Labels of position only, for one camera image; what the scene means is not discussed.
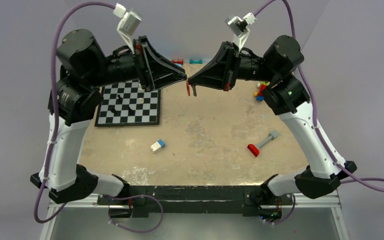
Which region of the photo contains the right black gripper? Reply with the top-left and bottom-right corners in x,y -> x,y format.
189,41 -> 278,92

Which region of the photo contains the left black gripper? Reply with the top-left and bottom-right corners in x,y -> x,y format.
84,34 -> 187,91

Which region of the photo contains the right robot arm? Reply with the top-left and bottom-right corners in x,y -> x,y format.
188,35 -> 357,204

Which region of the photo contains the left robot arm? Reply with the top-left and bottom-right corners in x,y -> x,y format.
30,29 -> 187,205

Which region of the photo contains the red brick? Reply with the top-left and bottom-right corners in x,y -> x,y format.
171,58 -> 184,66

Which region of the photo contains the teal arch brick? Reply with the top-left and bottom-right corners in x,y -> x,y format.
189,58 -> 203,64

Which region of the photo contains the white chess piece middle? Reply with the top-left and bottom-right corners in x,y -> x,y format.
138,84 -> 144,92

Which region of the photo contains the colourful brick toy car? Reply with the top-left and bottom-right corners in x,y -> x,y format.
254,81 -> 270,102

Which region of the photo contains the black white chessboard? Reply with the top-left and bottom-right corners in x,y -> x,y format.
94,80 -> 161,127

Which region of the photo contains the black chess piece right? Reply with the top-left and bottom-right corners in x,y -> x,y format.
128,106 -> 135,116

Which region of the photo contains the black chess piece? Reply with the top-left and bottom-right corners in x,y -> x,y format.
108,105 -> 117,114
128,106 -> 135,116

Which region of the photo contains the black chess pawn upper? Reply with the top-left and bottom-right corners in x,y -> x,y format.
116,94 -> 123,103

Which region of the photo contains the black chess piece left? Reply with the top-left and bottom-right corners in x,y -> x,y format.
108,105 -> 117,114

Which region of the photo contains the white blue brick block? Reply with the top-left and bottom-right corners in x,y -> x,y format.
150,139 -> 166,153

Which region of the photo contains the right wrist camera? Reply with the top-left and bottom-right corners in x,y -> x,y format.
224,12 -> 256,52

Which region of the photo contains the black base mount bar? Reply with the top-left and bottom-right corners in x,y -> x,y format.
97,185 -> 293,218

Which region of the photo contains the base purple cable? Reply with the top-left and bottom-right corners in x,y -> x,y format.
107,194 -> 164,234

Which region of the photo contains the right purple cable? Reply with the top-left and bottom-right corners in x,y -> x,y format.
253,0 -> 384,193

